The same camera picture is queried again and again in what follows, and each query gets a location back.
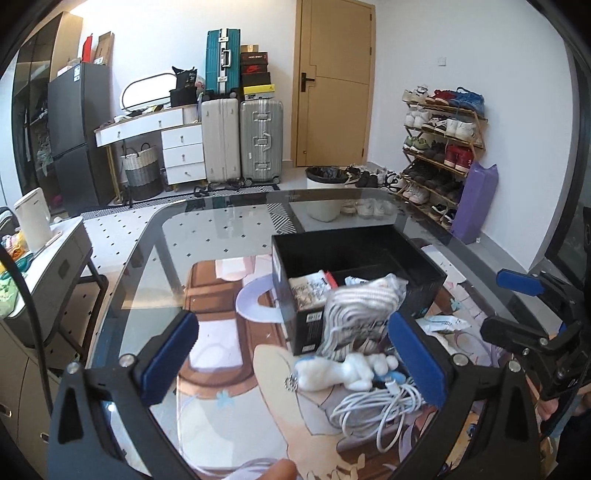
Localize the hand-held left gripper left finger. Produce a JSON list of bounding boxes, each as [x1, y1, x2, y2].
[[46, 310, 200, 480]]

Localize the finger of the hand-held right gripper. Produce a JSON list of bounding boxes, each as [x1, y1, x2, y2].
[[496, 268, 573, 317], [479, 316, 555, 363]]

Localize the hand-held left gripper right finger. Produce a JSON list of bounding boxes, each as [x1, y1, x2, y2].
[[388, 311, 543, 480]]

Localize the white charging cable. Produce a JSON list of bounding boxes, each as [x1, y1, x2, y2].
[[329, 373, 438, 454]]

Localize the printed bag of grey laces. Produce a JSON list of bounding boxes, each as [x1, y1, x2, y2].
[[318, 274, 408, 363]]

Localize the white plush toy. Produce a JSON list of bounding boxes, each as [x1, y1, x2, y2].
[[294, 353, 399, 394]]

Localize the black cardboard box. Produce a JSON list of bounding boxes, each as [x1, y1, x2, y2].
[[271, 224, 448, 356]]

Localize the person's right hand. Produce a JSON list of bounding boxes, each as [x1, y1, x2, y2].
[[539, 396, 562, 422]]

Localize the white blue printed packet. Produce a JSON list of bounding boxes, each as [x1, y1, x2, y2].
[[414, 315, 473, 334]]

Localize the printed table mat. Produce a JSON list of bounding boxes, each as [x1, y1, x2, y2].
[[178, 256, 570, 480]]

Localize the purple bag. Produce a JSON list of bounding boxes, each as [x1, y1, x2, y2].
[[450, 162, 500, 246]]

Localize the patterned paper packet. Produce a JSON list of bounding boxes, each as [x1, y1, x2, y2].
[[288, 271, 335, 312]]

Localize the grey side table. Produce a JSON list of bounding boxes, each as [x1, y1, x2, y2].
[[0, 215, 110, 352]]

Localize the wooden shoe rack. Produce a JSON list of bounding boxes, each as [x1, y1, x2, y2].
[[400, 99, 490, 230]]

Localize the grey cabinet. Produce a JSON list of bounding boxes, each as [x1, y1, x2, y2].
[[0, 318, 62, 464]]

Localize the rows of assorted shoes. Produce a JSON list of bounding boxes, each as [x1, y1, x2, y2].
[[401, 85, 486, 228]]

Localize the black white patterned rug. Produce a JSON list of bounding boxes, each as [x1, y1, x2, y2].
[[80, 182, 297, 241]]

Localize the colourful cloth pile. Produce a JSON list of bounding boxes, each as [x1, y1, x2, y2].
[[0, 232, 34, 320]]

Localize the pile of dark shoes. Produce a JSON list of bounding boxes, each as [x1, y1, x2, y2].
[[344, 163, 408, 191]]

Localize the white trash bin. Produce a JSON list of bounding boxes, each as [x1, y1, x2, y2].
[[305, 165, 348, 223]]

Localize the woven basket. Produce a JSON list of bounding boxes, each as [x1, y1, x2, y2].
[[120, 143, 165, 201]]

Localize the white kettle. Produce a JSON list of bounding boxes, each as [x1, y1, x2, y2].
[[13, 186, 52, 254]]

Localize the white dressing table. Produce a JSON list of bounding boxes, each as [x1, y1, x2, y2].
[[94, 104, 206, 186]]

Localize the cream suitcase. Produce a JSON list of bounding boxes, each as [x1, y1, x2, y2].
[[201, 98, 242, 184]]

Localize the dark refrigerator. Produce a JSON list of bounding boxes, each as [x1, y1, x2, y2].
[[48, 62, 117, 219]]

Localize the silver suitcase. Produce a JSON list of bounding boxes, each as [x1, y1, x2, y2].
[[239, 99, 284, 182]]

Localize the oval mirror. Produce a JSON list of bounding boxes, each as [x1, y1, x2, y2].
[[120, 71, 174, 114]]

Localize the black handbag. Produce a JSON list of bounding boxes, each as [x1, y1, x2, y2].
[[169, 65, 199, 106]]

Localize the wooden door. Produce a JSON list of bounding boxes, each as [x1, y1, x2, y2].
[[293, 0, 378, 169]]

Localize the black and yellow shoebox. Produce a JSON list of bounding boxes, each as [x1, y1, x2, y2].
[[242, 84, 277, 101]]

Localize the dark wardrobe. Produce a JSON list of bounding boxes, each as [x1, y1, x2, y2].
[[10, 11, 85, 200]]

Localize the teal suitcase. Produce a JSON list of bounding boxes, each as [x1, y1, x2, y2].
[[205, 28, 242, 99]]

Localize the brown cardboard box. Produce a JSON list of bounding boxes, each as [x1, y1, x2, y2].
[[94, 31, 116, 66]]

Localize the black cable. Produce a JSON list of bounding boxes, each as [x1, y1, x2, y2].
[[0, 247, 57, 418]]

